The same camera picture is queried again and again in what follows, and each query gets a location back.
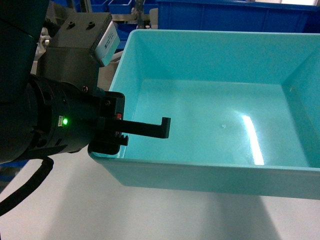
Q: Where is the teal plastic bin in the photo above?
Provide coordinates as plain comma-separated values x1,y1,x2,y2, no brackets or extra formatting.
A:
90,30,320,200

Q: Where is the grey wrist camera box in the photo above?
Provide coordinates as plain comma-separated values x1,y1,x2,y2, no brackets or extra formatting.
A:
36,12,120,97

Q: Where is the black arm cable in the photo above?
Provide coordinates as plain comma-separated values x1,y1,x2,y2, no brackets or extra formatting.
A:
0,156,55,217

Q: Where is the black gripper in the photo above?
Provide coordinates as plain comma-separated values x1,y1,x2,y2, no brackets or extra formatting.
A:
27,74,171,156

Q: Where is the blue bin upper right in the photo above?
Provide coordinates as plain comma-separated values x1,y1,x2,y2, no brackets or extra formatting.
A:
157,0,319,33

